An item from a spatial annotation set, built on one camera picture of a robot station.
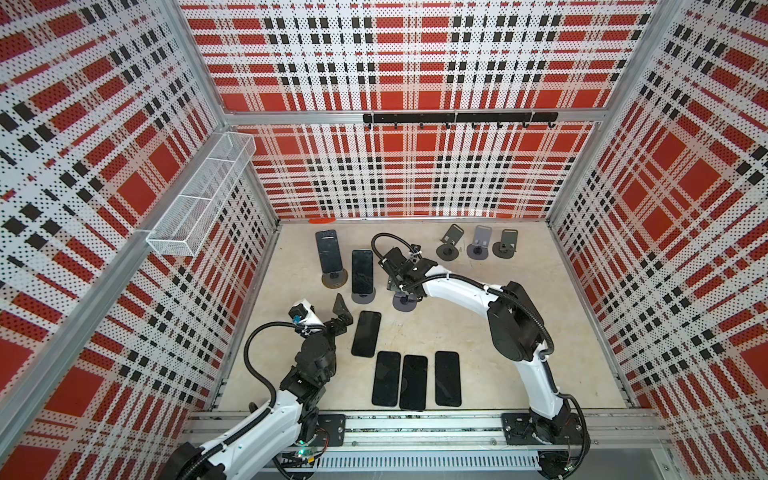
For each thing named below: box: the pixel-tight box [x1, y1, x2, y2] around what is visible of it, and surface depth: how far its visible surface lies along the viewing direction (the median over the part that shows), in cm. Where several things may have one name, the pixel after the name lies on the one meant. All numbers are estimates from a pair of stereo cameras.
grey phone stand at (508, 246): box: [492, 229, 519, 259], surface depth 110 cm
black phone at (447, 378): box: [435, 351, 462, 407], surface depth 85 cm
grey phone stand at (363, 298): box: [351, 287, 376, 304], surface depth 100 cm
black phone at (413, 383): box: [399, 355, 428, 411], surface depth 84 cm
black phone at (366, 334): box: [351, 310, 382, 358], surface depth 90 cm
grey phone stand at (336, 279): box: [321, 268, 349, 289], surface depth 106 cm
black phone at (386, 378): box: [371, 351, 401, 407], surface depth 83 cm
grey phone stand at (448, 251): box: [436, 223, 465, 261], surface depth 110 cm
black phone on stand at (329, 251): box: [315, 229, 343, 274], surface depth 98 cm
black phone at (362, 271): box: [352, 249, 374, 294], surface depth 95 cm
